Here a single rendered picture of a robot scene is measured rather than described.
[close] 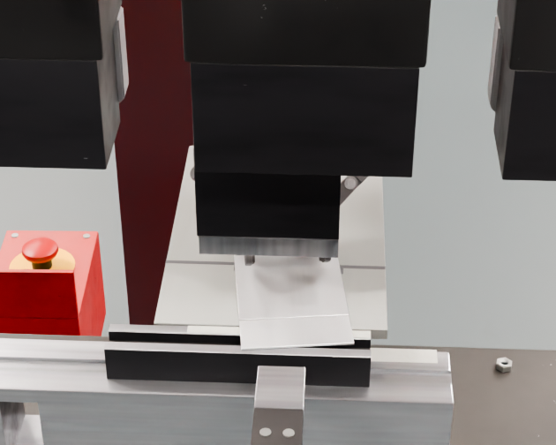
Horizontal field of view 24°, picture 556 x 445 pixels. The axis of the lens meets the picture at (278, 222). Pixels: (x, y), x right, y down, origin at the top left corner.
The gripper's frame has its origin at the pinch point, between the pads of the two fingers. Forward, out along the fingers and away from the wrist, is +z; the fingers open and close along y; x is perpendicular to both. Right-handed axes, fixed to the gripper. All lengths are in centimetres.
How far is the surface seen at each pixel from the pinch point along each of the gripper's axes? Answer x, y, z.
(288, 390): -9.9, -1.1, 11.5
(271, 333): -4.5, -1.8, 7.3
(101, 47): -23.8, -12.5, -10.7
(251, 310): -2.3, -3.1, 5.4
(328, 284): -0.1, 3.2, 3.6
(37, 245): 38.5, -24.6, -3.7
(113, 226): 182, -26, -19
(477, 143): 205, 62, -37
